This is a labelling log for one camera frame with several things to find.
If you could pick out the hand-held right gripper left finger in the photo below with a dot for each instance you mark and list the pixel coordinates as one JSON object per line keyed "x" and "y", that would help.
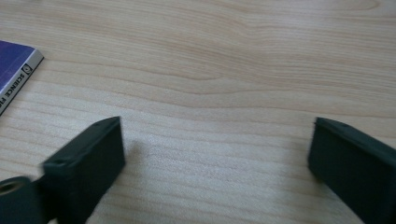
{"x": 84, "y": 168}

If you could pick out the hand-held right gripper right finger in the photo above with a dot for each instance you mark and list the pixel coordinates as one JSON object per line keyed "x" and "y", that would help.
{"x": 351, "y": 168}

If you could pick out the purple book with grey spine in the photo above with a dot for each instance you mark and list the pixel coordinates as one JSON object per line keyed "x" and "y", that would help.
{"x": 14, "y": 67}

